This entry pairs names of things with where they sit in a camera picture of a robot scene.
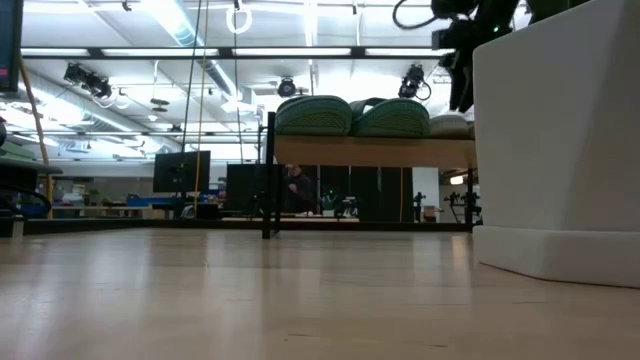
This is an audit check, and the black horizontal rig bar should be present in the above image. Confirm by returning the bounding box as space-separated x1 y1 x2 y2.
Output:
19 46 456 60

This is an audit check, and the black computer monitor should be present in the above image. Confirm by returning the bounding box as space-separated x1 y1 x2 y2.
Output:
152 149 212 194

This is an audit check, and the wooden stick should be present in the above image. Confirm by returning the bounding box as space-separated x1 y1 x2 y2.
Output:
18 54 54 220

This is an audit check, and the yellow hanging cable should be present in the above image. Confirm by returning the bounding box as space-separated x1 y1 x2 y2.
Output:
192 0 210 219

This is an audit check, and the white plant pot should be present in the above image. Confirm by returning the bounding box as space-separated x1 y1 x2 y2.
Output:
472 0 640 290

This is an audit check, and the round black ceiling lamp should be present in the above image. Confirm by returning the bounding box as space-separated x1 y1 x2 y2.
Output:
277 77 298 99

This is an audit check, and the large dark monitor panel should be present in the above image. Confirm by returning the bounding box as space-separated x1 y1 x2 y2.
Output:
225 163 266 217

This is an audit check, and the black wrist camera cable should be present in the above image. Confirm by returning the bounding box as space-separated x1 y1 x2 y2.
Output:
392 0 437 30

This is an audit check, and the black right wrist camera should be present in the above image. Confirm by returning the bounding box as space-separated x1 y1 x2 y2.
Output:
432 25 470 51

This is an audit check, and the black ceiling camera cluster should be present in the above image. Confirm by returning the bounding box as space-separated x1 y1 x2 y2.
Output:
63 62 114 100

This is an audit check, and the black overhead camera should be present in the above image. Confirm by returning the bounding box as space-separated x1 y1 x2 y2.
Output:
398 63 432 101

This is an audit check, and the black hanging cable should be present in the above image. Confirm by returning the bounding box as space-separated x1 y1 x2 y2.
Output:
178 0 202 201

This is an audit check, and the black background robot stand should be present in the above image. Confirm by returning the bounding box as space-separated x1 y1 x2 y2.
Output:
443 189 482 224

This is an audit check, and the black partition panel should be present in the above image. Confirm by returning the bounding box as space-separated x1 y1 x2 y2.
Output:
349 167 415 223

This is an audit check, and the green foam slide sandal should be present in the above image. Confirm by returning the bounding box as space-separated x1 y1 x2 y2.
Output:
274 94 354 137
348 97 431 139

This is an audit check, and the person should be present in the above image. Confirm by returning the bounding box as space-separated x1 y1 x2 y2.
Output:
283 163 316 216

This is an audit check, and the white hanging ring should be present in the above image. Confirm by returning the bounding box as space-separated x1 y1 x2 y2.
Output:
225 0 254 35

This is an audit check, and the wooden shelf with black frame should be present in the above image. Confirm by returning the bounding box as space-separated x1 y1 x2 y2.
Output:
262 110 482 240

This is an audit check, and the dark wall screen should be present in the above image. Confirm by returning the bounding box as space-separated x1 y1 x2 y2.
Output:
0 0 25 94

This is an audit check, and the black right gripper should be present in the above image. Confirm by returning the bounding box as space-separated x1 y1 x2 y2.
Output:
439 0 521 114

